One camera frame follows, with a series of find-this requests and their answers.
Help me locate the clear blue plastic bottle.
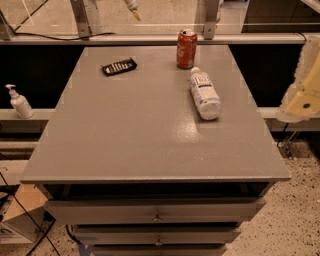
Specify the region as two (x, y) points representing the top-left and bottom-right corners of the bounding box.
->
(190, 67), (221, 120)

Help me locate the white pump dispenser bottle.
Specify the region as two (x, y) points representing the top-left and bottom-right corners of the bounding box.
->
(6, 84), (34, 119)

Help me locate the top grey drawer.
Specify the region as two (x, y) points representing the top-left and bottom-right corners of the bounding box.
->
(45, 198), (266, 225)

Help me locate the grey drawer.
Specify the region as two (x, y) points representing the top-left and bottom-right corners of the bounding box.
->
(92, 245), (227, 256)
(74, 225), (240, 246)
(45, 198), (266, 225)

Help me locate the red soda can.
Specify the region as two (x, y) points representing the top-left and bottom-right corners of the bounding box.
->
(176, 29), (197, 69)

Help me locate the black snack bag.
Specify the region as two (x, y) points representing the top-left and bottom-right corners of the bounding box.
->
(102, 58), (137, 77)

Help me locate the white nozzle tool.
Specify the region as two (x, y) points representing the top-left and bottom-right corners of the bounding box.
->
(124, 0), (141, 21)

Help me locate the bottom grey drawer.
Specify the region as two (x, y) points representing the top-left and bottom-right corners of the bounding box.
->
(92, 245), (227, 256)

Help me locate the middle grey drawer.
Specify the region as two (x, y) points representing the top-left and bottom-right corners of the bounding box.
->
(74, 225), (240, 246)

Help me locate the cardboard box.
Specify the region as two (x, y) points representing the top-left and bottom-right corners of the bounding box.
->
(0, 184), (47, 244)

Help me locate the right metal frame post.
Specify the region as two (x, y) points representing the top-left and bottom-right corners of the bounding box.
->
(203, 0), (220, 40)

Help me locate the metal frame post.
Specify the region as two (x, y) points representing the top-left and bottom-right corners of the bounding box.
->
(70, 0), (91, 40)
(203, 0), (220, 40)

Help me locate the left metal frame post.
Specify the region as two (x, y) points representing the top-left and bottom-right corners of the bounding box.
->
(70, 0), (91, 40)

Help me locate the black cable on ledge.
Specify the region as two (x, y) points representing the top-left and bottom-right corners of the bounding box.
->
(0, 9), (117, 42)

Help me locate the black floor cable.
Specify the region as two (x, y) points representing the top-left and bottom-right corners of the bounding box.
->
(0, 169), (62, 256)

